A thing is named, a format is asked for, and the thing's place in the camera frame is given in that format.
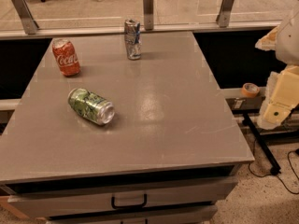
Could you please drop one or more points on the black drawer handle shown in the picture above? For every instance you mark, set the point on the black drawer handle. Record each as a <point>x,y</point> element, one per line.
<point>129,202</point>

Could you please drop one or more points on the red Coca-Cola can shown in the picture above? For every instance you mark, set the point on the red Coca-Cola can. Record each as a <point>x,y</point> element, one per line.
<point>66,57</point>

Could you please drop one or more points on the middle metal railing bracket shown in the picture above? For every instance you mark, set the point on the middle metal railing bracket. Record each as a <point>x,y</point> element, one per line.
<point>148,7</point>

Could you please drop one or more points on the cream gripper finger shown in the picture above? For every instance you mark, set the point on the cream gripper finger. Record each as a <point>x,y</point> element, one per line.
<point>268,42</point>
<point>281,97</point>

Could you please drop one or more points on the metal railing bracket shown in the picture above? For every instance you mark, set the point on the metal railing bracket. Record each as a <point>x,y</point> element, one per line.
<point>224,15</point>
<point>29,25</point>
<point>148,7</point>

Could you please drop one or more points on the grey lower drawer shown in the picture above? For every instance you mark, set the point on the grey lower drawer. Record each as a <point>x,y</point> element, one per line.
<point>181,215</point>

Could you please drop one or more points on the green soda can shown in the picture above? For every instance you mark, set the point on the green soda can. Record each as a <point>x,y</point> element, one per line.
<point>91,106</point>

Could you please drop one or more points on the right metal railing bracket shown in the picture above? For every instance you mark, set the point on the right metal railing bracket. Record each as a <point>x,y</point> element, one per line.
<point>224,15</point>

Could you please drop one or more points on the roll of tan tape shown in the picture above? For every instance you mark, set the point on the roll of tan tape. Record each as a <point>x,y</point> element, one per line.
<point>250,90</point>

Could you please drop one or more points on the grey metal rail shelf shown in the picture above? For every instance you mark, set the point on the grey metal rail shelf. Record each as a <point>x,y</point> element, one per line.
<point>241,103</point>

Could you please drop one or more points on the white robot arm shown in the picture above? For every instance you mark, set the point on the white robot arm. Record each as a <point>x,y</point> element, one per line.
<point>287,43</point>

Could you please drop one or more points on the left metal railing bracket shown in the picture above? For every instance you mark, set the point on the left metal railing bracket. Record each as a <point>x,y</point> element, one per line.
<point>29,25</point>

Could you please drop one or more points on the black metal stand leg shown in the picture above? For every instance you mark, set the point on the black metal stand leg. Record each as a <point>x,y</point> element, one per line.
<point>275,169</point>

